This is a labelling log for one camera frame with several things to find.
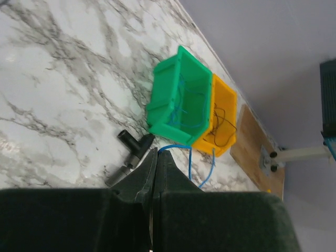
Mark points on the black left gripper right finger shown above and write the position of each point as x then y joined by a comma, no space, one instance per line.
187,219

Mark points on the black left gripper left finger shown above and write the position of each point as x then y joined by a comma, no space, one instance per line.
81,219

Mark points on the orange plastic bin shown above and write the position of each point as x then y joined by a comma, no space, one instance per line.
221,132

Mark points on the wooden base board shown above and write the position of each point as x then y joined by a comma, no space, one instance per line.
251,152

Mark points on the green plastic bin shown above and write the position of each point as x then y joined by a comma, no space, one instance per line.
179,108

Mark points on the black T-handle socket tool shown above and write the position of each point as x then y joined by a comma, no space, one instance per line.
137,150

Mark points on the grey switch stand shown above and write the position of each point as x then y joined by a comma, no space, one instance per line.
272,161

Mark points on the blue network switch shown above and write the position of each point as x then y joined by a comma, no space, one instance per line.
327,84

